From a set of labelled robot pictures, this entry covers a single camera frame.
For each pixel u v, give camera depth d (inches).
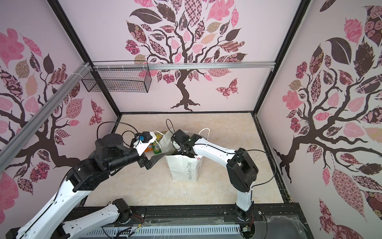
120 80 47.9
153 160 20.4
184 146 24.4
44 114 24.0
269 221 28.3
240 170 18.3
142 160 20.8
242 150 19.2
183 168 28.5
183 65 37.1
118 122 47.4
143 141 18.7
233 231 27.4
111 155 17.1
